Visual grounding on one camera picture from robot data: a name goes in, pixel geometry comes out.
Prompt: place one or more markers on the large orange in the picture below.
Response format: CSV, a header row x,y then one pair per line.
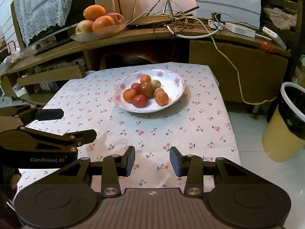
x,y
103,23
94,13

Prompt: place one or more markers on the black router with antennas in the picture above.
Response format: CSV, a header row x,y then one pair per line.
x,y
147,20

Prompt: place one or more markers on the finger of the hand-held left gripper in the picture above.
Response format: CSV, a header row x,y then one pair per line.
x,y
50,114
83,136

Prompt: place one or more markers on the large dark red tomato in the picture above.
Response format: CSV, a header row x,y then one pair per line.
x,y
147,90

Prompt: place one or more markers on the cherry print tablecloth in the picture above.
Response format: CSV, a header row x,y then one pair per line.
x,y
166,128

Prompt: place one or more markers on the person's left hand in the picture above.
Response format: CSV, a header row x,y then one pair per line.
x,y
16,179

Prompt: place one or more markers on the yellow trash bin black bag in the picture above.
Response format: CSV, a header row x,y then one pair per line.
x,y
276,136

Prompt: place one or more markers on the bright red tomato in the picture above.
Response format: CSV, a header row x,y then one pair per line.
x,y
139,101

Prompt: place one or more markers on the pale yellow apple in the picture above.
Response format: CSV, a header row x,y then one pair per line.
x,y
83,27

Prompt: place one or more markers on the dark wooden shelf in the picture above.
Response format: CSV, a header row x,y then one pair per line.
x,y
264,9

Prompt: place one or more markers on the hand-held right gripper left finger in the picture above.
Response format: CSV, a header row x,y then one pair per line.
x,y
129,161

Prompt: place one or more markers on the red apple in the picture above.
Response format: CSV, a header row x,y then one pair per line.
x,y
118,19

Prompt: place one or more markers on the white rectangular adapter box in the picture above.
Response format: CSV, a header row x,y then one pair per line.
x,y
239,29

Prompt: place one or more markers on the small yellowish brown fruit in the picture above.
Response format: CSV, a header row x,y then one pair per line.
x,y
159,91

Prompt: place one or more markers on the small brown round fruit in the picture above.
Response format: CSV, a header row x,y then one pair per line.
x,y
156,84

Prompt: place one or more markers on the beige crumpled cloth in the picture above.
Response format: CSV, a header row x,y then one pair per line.
x,y
278,16

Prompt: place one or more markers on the orange tangerine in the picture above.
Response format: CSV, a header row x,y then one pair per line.
x,y
162,98
145,79
129,95

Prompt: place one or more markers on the wooden drawer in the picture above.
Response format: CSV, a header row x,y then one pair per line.
x,y
47,76

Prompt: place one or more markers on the long white power strip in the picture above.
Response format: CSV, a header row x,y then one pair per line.
x,y
274,37

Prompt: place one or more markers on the small white power strip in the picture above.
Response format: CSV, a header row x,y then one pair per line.
x,y
214,24

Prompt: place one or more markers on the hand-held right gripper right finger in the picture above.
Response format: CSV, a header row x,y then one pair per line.
x,y
175,161

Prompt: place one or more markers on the small dark red tomato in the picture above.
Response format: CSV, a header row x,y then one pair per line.
x,y
135,87

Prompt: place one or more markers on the white floral plate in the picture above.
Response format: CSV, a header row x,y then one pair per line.
x,y
171,90

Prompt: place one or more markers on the glass fruit bowl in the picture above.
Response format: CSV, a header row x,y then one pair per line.
x,y
112,29

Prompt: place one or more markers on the wooden cabinet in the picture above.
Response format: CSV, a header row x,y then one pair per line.
x,y
205,76

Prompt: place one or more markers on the white lace cloth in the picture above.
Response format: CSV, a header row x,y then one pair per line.
x,y
43,4

